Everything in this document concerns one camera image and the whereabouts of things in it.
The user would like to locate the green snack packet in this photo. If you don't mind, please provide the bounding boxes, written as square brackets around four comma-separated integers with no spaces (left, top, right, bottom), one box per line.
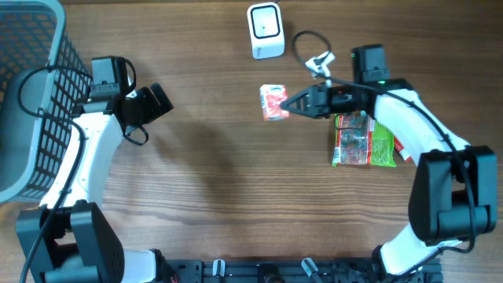
[332,111,396,167]

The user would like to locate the pink tissue pack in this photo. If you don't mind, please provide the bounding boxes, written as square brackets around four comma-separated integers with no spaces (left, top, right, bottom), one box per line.
[259,84,289,121]

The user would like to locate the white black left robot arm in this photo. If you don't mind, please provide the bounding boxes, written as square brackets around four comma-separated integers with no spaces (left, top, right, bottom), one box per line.
[17,57,176,282]

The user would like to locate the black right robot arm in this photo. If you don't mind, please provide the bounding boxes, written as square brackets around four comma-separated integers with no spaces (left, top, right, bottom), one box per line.
[281,44,497,281]

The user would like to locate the red stick packet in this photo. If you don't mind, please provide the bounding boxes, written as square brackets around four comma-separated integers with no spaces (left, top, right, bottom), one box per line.
[394,137,413,162]

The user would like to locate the grey plastic mesh basket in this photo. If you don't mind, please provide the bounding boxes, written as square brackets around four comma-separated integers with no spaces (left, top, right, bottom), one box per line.
[1,0,90,202]

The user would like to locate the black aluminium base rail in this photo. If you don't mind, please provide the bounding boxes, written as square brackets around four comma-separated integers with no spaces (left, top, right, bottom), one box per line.
[93,257,444,283]

